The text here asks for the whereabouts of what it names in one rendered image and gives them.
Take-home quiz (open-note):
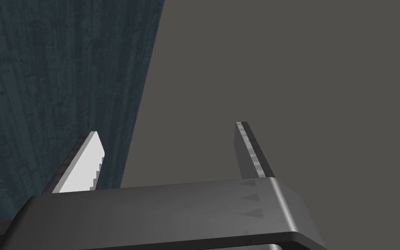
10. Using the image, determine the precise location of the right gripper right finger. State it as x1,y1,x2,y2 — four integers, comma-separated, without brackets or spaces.
234,121,275,181

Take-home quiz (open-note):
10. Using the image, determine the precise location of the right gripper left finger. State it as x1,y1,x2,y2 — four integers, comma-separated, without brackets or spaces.
42,131,105,194

